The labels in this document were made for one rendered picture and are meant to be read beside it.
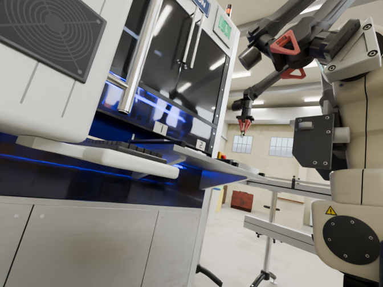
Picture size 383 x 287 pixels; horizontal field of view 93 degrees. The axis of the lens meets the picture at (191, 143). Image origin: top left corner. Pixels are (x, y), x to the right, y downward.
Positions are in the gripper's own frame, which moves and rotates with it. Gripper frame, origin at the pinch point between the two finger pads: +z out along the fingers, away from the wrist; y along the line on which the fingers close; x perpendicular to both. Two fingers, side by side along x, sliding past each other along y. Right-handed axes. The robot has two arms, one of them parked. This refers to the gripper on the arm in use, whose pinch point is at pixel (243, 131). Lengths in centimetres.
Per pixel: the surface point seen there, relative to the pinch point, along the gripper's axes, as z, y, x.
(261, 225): 65, -5, -85
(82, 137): 30, -3, 91
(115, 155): 32, -4, 85
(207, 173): 29.3, 21.1, -4.8
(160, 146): 25, 10, 59
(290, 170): -79, 14, -834
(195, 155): 25, 0, 51
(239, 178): 28.6, -2.8, 1.7
